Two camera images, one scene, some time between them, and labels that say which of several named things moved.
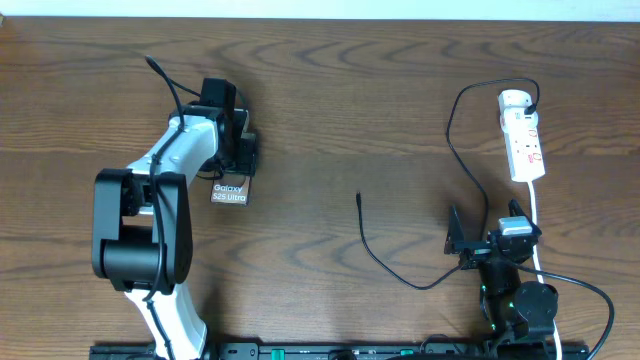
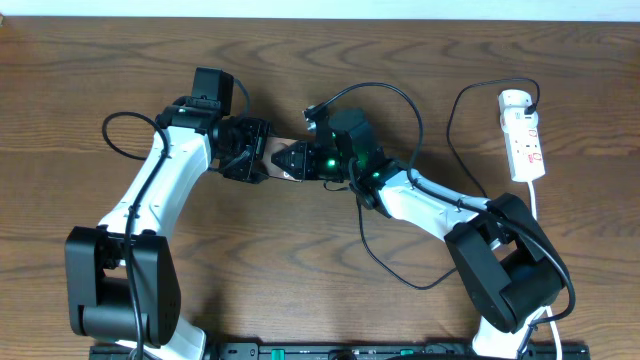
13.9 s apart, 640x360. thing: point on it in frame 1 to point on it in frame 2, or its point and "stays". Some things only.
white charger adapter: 514,98 stays
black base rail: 350,351 stays
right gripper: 456,243 to 303,152
